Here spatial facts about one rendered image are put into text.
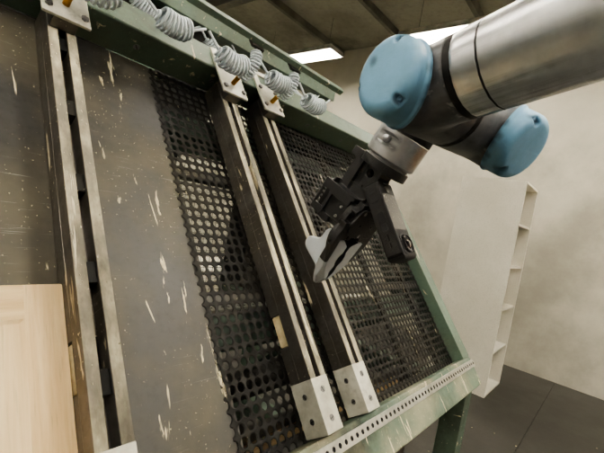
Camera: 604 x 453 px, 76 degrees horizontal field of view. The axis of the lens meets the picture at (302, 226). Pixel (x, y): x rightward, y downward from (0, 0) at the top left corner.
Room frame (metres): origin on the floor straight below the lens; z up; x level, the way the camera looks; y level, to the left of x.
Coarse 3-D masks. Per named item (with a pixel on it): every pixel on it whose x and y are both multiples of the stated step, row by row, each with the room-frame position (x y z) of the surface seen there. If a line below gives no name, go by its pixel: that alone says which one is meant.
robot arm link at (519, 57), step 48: (528, 0) 0.27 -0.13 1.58; (576, 0) 0.24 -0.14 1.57; (384, 48) 0.34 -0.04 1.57; (432, 48) 0.33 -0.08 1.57; (480, 48) 0.29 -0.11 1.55; (528, 48) 0.27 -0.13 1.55; (576, 48) 0.25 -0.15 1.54; (384, 96) 0.33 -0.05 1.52; (432, 96) 0.33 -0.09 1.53; (480, 96) 0.31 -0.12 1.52; (528, 96) 0.29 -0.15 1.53
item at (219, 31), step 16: (160, 0) 1.48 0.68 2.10; (176, 0) 1.53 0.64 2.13; (192, 16) 1.59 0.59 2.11; (208, 16) 1.64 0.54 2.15; (208, 32) 1.69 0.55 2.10; (224, 32) 1.71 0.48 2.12; (240, 48) 1.79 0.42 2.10; (272, 64) 1.95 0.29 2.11; (304, 80) 2.13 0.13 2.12; (320, 96) 2.30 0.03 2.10
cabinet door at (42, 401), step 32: (0, 288) 0.59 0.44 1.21; (32, 288) 0.62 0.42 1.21; (0, 320) 0.57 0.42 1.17; (32, 320) 0.60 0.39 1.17; (64, 320) 0.63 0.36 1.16; (0, 352) 0.55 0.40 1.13; (32, 352) 0.58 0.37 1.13; (64, 352) 0.61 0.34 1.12; (0, 384) 0.53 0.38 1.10; (32, 384) 0.56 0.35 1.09; (64, 384) 0.59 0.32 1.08; (0, 416) 0.52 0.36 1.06; (32, 416) 0.54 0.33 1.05; (64, 416) 0.56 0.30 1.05; (0, 448) 0.50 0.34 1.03; (32, 448) 0.52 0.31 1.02; (64, 448) 0.55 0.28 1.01
